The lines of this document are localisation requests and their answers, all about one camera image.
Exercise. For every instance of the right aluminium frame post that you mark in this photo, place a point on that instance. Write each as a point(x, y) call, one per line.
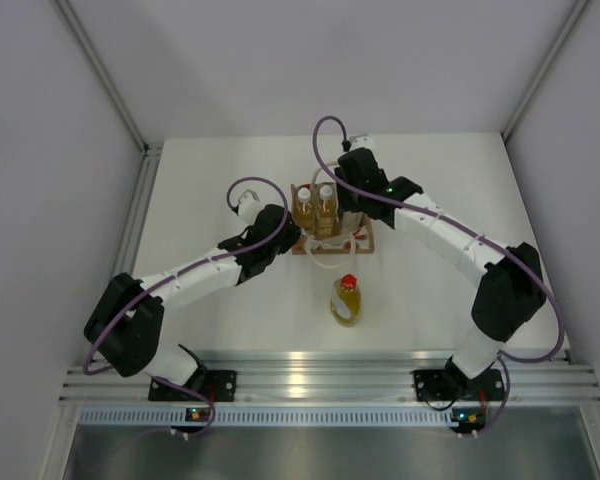
point(542, 71)

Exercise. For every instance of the left aluminium frame post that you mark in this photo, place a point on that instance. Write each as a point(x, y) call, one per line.
point(78, 32)

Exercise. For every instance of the white-capped yellow bottle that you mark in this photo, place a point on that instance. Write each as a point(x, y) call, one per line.
point(304, 215)
point(326, 214)

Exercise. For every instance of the aluminium mounting rail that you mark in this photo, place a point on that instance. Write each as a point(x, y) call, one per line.
point(385, 378)

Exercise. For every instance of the aluminium frame post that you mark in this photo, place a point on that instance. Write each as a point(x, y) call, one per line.
point(78, 32)
point(542, 71)

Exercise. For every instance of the white slotted cable duct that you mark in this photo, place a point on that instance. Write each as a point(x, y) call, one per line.
point(275, 416)

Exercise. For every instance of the red-capped yellow bottle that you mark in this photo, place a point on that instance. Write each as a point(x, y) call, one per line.
point(346, 301)

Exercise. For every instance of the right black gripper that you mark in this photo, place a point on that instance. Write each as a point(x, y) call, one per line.
point(347, 203)

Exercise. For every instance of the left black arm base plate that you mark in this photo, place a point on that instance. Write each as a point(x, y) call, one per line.
point(214, 385)

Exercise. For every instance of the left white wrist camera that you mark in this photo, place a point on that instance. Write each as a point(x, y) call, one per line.
point(248, 207)

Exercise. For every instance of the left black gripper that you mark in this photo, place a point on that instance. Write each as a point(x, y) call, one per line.
point(287, 243)

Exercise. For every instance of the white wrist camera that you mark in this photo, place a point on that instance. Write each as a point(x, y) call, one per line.
point(248, 207)
point(362, 141)

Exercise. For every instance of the grey-capped clear bottle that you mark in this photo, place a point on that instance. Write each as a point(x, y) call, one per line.
point(349, 222)

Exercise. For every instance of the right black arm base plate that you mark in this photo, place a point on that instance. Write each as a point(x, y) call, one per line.
point(442, 385)

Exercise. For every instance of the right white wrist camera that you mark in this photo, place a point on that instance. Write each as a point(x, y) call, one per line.
point(362, 141)

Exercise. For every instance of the burlap watermelon print canvas bag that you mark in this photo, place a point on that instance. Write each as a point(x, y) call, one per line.
point(338, 251)

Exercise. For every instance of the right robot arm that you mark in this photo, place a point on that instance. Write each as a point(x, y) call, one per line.
point(508, 280)

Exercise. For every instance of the left white-capped yellow bottle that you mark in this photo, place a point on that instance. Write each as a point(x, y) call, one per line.
point(304, 215)

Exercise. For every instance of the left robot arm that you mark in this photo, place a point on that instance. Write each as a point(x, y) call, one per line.
point(126, 326)

